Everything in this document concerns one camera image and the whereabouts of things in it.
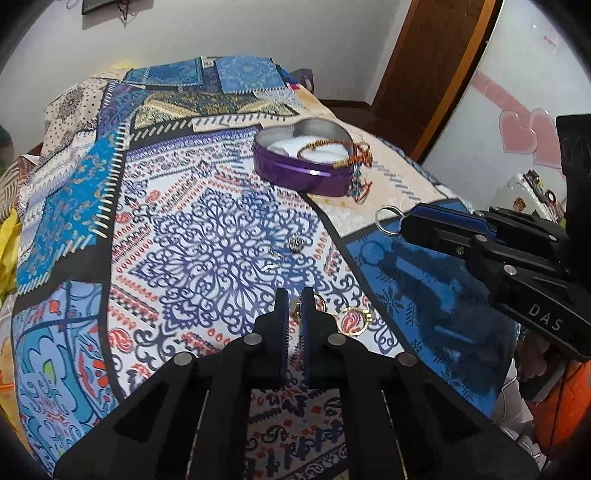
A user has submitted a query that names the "yellow cloth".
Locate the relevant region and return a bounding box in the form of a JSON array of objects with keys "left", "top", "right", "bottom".
[{"left": 0, "top": 210, "right": 23, "bottom": 301}]

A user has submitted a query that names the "brown wooden door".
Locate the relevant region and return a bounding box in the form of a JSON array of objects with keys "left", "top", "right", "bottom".
[{"left": 369, "top": 0, "right": 503, "bottom": 163}]

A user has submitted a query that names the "colourful braided cord bracelet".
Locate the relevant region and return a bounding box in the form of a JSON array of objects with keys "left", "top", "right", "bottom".
[{"left": 344, "top": 140, "right": 376, "bottom": 205}]

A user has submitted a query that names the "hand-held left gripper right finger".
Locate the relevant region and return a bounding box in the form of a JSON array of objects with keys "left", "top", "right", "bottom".
[{"left": 301, "top": 286, "right": 541, "bottom": 480}]

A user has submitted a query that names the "silver bangle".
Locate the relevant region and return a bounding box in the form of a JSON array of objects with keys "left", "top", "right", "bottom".
[{"left": 375, "top": 205, "right": 405, "bottom": 237}]

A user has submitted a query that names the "gold orange beaded bracelet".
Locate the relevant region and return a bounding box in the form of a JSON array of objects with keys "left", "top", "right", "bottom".
[{"left": 296, "top": 141, "right": 365, "bottom": 169}]

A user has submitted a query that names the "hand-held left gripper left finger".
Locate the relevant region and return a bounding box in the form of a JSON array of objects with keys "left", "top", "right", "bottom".
[{"left": 53, "top": 287, "right": 296, "bottom": 480}]

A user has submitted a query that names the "white cluttered bag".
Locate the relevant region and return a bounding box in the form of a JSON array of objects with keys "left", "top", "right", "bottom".
[{"left": 505, "top": 170, "right": 568, "bottom": 225}]

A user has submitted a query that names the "patterned patchwork blanket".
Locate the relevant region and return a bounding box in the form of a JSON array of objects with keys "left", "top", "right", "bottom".
[{"left": 11, "top": 55, "right": 522, "bottom": 480}]

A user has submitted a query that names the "gold ring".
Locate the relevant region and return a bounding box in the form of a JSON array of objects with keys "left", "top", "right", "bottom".
[{"left": 289, "top": 294, "right": 329, "bottom": 324}]

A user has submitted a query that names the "orange cloth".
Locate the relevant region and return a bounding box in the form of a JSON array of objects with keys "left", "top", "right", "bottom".
[{"left": 531, "top": 357, "right": 591, "bottom": 469}]

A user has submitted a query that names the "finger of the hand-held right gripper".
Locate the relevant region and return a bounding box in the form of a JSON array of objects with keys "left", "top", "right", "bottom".
[
  {"left": 400, "top": 214, "right": 575, "bottom": 296},
  {"left": 409, "top": 203, "right": 570, "bottom": 246}
]

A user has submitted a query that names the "white padding cloth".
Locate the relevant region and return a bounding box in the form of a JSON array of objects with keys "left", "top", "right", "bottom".
[{"left": 271, "top": 134, "right": 343, "bottom": 163}]

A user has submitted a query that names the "purple heart-shaped tin box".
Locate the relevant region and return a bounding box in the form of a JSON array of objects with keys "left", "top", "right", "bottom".
[{"left": 252, "top": 117, "right": 357, "bottom": 198}]

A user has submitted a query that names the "white wardrobe with pink hearts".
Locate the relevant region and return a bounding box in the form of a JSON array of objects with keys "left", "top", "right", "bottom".
[{"left": 419, "top": 0, "right": 591, "bottom": 227}]

